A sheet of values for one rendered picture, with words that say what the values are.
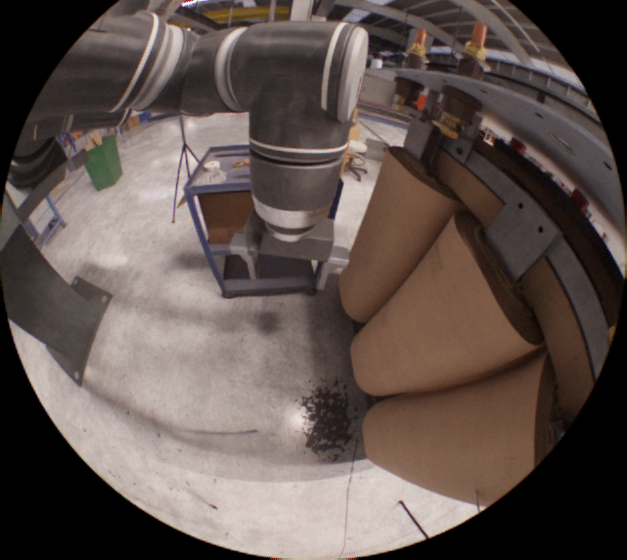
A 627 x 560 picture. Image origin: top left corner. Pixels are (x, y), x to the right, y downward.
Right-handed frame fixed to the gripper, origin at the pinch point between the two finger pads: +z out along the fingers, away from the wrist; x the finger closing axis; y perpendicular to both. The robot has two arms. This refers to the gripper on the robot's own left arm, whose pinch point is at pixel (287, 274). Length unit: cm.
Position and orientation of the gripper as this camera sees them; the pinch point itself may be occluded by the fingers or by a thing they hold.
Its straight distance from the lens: 39.5
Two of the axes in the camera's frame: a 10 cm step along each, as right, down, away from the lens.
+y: -0.6, 7.3, -6.8
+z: -1.3, 6.7, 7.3
